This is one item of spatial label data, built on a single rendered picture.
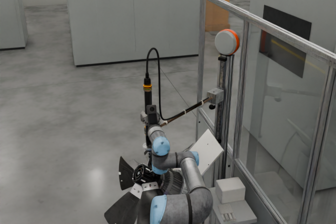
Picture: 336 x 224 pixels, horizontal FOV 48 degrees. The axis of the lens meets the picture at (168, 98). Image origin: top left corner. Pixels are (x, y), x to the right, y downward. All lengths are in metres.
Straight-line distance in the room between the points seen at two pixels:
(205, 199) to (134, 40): 6.28
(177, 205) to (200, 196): 0.10
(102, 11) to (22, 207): 4.28
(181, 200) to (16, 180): 3.28
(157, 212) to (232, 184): 1.27
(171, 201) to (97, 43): 6.22
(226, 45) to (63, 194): 2.53
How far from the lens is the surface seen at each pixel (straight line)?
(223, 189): 2.56
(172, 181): 2.28
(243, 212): 2.58
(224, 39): 2.37
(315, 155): 1.89
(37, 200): 4.18
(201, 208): 1.42
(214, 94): 2.38
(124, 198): 2.32
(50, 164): 4.66
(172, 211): 1.40
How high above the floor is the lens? 2.55
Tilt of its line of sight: 25 degrees down
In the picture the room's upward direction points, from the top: straight up
